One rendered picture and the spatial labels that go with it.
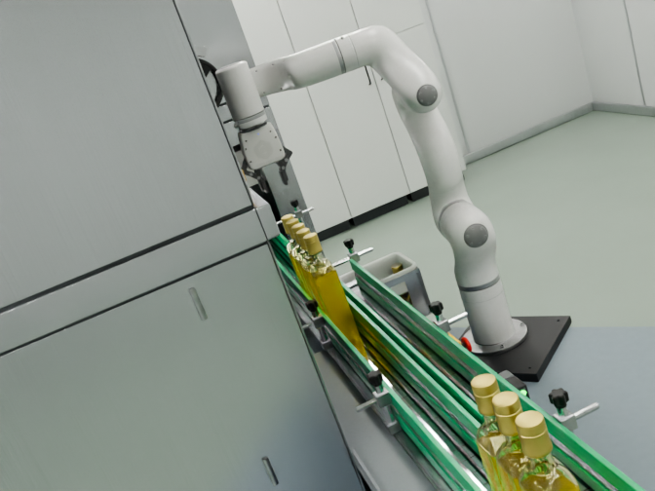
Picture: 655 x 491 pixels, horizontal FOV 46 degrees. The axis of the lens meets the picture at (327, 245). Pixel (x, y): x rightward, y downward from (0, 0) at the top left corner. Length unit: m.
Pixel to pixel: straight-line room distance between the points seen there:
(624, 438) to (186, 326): 1.02
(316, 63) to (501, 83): 5.05
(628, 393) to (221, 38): 1.81
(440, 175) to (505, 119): 4.93
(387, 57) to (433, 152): 0.27
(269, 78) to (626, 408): 1.19
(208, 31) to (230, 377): 1.75
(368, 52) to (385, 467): 1.02
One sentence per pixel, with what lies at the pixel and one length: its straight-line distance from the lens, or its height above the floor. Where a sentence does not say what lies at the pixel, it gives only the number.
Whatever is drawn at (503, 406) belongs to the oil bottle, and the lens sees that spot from 0.98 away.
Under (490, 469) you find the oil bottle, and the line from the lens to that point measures 1.10.
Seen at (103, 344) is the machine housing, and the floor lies 1.45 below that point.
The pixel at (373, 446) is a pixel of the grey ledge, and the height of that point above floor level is 1.05.
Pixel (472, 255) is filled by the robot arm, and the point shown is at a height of 1.08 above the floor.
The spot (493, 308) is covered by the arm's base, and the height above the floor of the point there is 0.90.
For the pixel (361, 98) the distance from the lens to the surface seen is 5.92.
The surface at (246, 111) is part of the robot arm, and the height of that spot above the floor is 1.63.
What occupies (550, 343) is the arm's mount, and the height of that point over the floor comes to 0.77.
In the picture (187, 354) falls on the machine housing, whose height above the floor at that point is 1.37.
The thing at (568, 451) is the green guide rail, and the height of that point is 1.09.
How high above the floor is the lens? 1.87
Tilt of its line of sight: 18 degrees down
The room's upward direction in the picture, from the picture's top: 20 degrees counter-clockwise
